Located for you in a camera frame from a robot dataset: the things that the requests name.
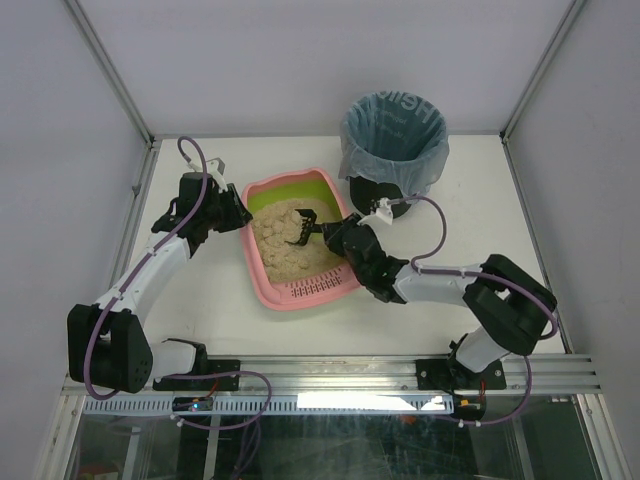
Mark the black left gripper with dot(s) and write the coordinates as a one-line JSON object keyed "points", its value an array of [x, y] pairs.
{"points": [[230, 206]]}

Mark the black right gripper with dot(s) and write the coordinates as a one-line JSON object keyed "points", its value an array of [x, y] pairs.
{"points": [[343, 232]]}

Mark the black slotted litter scoop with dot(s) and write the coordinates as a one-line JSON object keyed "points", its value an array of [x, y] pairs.
{"points": [[309, 226]]}

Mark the black bin with blue liner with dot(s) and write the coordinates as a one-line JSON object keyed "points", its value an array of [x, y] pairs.
{"points": [[394, 145]]}

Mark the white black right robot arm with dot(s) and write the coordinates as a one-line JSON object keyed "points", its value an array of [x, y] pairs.
{"points": [[514, 311]]}

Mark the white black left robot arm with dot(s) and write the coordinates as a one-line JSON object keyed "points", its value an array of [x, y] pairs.
{"points": [[107, 345]]}

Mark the beige pellet cat litter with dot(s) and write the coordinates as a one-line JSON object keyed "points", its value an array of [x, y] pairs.
{"points": [[279, 224]]}

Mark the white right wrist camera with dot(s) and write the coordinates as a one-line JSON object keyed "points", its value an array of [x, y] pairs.
{"points": [[381, 214]]}

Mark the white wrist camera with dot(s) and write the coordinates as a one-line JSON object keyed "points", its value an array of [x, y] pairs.
{"points": [[381, 214], [215, 168]]}

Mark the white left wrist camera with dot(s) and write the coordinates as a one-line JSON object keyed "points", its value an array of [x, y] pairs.
{"points": [[215, 168]]}

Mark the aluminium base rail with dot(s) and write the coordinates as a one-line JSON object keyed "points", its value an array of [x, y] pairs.
{"points": [[546, 374]]}

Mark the white slotted cable duct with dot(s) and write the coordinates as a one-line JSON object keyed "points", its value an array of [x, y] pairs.
{"points": [[309, 403]]}

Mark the aluminium left frame post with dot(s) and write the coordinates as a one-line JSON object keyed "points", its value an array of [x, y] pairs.
{"points": [[92, 40]]}

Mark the aluminium frame post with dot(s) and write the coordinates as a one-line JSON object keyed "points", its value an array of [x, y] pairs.
{"points": [[92, 40], [559, 36]]}

